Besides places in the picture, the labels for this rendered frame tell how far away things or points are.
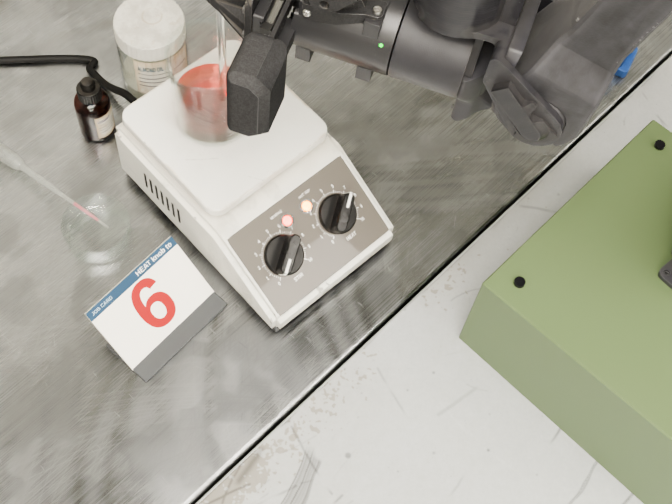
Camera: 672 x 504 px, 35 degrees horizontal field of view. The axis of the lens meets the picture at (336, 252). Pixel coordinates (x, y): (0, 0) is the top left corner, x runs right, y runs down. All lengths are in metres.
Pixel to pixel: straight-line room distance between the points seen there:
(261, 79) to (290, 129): 0.22
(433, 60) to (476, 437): 0.31
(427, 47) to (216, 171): 0.23
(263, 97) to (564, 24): 0.18
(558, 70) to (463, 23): 0.06
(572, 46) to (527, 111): 0.05
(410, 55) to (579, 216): 0.22
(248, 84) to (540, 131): 0.18
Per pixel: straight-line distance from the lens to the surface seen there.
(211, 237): 0.82
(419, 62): 0.67
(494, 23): 0.64
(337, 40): 0.67
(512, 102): 0.64
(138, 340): 0.84
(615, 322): 0.78
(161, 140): 0.84
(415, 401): 0.84
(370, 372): 0.85
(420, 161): 0.94
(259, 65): 0.63
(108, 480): 0.83
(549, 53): 0.64
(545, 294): 0.78
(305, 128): 0.84
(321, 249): 0.84
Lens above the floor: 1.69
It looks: 63 degrees down
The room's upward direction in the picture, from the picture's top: 8 degrees clockwise
